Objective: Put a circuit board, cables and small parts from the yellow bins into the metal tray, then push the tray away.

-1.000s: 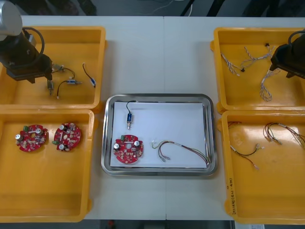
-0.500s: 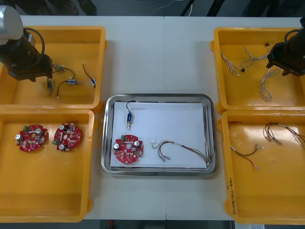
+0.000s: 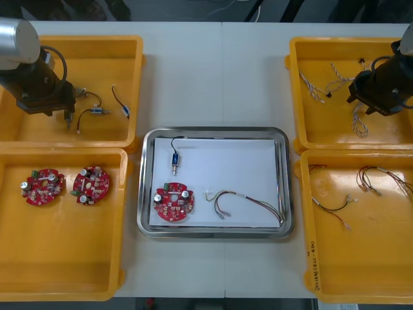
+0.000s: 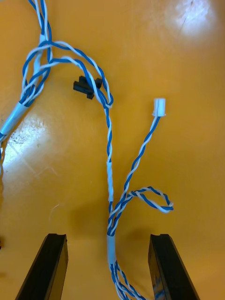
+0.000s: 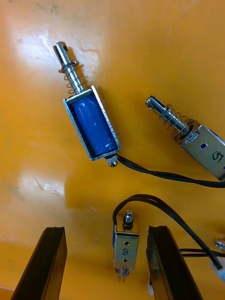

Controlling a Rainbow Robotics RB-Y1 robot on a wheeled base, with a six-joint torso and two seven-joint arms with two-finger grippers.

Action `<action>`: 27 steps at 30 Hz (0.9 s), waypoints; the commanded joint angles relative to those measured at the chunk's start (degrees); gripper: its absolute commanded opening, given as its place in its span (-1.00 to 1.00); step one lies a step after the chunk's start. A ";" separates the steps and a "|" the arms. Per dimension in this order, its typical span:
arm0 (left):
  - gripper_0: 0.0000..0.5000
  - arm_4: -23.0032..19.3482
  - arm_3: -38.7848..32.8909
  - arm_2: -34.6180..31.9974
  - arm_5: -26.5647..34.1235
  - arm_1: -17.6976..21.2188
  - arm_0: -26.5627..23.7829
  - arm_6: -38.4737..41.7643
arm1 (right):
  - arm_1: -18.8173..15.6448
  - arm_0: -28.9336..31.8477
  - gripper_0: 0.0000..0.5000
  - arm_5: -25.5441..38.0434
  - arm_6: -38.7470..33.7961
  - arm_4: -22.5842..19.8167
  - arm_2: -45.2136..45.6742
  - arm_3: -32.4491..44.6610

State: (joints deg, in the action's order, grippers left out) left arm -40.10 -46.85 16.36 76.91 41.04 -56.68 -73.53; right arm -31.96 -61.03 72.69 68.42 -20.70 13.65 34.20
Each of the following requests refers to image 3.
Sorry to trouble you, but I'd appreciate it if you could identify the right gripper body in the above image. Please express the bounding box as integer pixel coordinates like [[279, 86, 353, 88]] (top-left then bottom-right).
[[347, 70, 408, 116]]

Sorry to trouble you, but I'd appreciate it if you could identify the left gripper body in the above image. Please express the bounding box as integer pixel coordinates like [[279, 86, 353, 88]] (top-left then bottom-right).
[[15, 82, 77, 118]]

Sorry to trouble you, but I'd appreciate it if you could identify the blue-white twisted wire harness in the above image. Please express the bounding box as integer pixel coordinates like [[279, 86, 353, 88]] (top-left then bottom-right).
[[350, 103, 370, 139], [298, 70, 333, 104], [325, 59, 372, 93]]

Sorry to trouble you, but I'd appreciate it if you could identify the steel tray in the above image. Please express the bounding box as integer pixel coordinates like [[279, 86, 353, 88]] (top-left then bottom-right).
[[137, 126, 294, 239]]

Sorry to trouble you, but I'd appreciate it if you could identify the round red circuit board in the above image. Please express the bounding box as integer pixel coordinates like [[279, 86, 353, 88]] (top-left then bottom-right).
[[70, 166, 111, 206], [153, 182, 196, 223], [21, 168, 66, 206]]

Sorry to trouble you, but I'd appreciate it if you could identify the multicoloured wire harness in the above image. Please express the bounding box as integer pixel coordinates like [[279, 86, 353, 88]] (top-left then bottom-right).
[[205, 189, 287, 227]]

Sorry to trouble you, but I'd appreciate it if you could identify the bare metal solenoid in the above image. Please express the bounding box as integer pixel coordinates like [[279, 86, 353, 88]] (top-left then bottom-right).
[[75, 86, 104, 109]]

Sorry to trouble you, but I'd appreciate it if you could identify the yellow-orange plastic bin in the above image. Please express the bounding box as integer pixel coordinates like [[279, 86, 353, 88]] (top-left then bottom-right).
[[283, 37, 413, 153], [0, 35, 148, 154], [0, 147, 135, 303]]

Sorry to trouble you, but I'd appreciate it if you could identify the red-black harness with terminals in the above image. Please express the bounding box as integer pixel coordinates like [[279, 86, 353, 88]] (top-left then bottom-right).
[[356, 165, 413, 198]]

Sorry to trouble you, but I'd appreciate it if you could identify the black chair leg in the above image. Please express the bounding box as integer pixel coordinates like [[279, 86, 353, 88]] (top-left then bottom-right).
[[108, 0, 132, 21]]

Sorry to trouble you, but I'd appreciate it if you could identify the white paper sheet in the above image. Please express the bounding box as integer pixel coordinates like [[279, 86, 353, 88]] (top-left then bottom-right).
[[148, 138, 281, 230]]

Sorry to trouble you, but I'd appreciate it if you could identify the yellow-orange bin with handwriting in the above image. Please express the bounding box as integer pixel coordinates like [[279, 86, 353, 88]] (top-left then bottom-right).
[[295, 148, 413, 303]]

